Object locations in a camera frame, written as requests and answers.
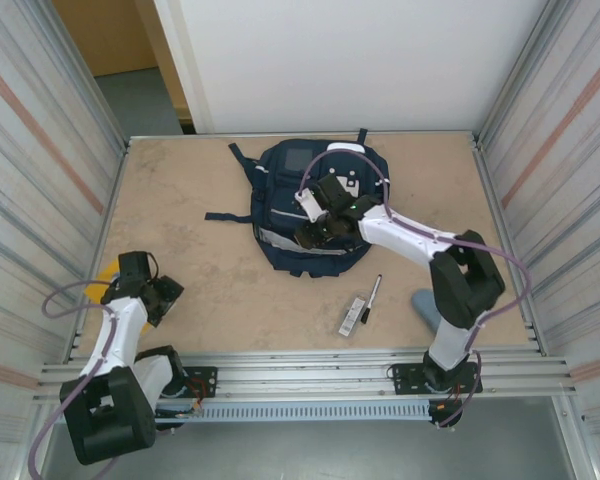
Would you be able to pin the navy blue backpack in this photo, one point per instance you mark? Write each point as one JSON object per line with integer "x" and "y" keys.
{"x": 285, "y": 240}

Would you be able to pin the yellow book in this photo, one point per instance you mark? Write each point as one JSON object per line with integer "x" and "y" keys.
{"x": 109, "y": 280}

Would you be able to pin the black white marker pen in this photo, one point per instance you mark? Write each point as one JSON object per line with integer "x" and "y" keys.
{"x": 372, "y": 297}

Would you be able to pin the small black white box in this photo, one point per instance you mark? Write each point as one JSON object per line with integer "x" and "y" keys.
{"x": 351, "y": 316}

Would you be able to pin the blue grey pencil case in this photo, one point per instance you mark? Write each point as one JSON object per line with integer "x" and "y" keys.
{"x": 424, "y": 305}

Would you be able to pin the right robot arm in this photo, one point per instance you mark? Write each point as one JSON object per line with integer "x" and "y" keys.
{"x": 467, "y": 285}

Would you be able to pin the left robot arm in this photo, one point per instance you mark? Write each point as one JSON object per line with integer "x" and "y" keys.
{"x": 110, "y": 420}

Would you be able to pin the wooden door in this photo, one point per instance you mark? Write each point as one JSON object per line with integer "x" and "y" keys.
{"x": 115, "y": 35}

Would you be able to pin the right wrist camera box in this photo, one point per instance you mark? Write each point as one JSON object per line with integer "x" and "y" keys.
{"x": 310, "y": 205}

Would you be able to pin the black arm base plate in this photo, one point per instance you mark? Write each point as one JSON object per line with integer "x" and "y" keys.
{"x": 407, "y": 375}
{"x": 200, "y": 382}

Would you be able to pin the aluminium rail frame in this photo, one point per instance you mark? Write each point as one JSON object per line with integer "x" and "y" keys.
{"x": 305, "y": 367}

